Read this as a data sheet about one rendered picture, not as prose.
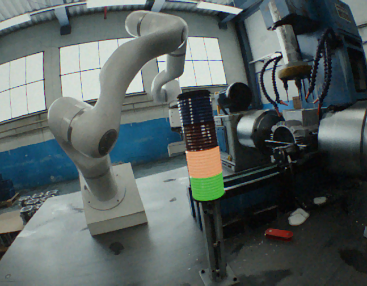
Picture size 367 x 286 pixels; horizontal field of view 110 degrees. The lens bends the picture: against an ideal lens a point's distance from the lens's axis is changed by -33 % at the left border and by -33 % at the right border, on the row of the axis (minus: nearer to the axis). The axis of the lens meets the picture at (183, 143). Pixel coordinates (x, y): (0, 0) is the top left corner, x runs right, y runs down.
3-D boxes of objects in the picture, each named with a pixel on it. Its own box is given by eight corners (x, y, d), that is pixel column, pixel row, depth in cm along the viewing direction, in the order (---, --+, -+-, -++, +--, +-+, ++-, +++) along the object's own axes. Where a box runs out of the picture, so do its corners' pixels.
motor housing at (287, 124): (300, 153, 86) (297, 116, 84) (328, 159, 67) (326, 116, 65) (271, 162, 82) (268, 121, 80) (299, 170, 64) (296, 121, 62)
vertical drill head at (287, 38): (300, 101, 83) (279, 14, 77) (327, 98, 65) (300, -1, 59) (274, 104, 80) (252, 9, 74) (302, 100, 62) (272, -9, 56)
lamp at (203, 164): (215, 165, 37) (211, 143, 37) (227, 172, 32) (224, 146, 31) (186, 172, 36) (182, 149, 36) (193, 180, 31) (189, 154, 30)
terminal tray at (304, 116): (304, 123, 80) (302, 109, 79) (320, 124, 70) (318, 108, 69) (287, 127, 78) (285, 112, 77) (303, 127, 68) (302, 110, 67)
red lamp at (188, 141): (211, 143, 37) (208, 120, 36) (224, 146, 31) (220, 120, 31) (182, 149, 36) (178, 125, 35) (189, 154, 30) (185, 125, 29)
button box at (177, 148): (202, 150, 95) (200, 141, 97) (206, 147, 88) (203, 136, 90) (169, 157, 92) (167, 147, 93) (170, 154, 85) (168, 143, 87)
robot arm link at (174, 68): (151, 57, 71) (153, 108, 96) (189, 54, 74) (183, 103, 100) (148, 47, 75) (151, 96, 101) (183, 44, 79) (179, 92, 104)
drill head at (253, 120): (259, 144, 129) (254, 110, 126) (294, 151, 93) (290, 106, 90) (228, 152, 125) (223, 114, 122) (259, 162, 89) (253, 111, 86)
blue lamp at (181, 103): (208, 120, 36) (205, 97, 36) (220, 120, 31) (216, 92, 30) (178, 125, 35) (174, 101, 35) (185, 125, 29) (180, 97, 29)
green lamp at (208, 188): (217, 186, 38) (215, 165, 37) (230, 196, 32) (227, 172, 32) (189, 193, 37) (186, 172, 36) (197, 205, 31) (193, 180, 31)
